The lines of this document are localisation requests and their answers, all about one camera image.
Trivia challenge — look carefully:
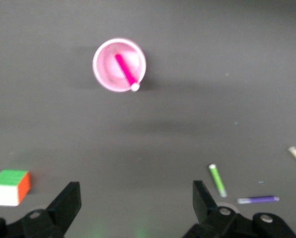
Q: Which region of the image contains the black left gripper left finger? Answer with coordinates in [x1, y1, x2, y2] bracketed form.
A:
[21, 181, 82, 238]

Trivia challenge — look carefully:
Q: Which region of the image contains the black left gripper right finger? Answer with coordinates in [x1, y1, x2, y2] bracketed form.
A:
[182, 180, 248, 238]

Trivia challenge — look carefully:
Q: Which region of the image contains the pink marker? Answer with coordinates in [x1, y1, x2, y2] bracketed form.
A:
[115, 54, 141, 92]

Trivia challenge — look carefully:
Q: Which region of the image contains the green marker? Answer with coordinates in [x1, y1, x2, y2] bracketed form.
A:
[208, 163, 228, 198]

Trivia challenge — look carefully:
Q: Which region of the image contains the purple marker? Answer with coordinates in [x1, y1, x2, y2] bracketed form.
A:
[237, 195, 280, 205]

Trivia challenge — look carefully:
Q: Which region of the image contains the colourful puzzle cube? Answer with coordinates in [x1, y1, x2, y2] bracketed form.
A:
[0, 169, 31, 207]

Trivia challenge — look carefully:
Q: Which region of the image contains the dark grey table cover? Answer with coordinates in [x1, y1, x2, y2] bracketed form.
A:
[0, 0, 296, 238]

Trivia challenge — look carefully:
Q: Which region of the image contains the pink cup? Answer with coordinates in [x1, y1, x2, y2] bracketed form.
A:
[92, 37, 147, 93]

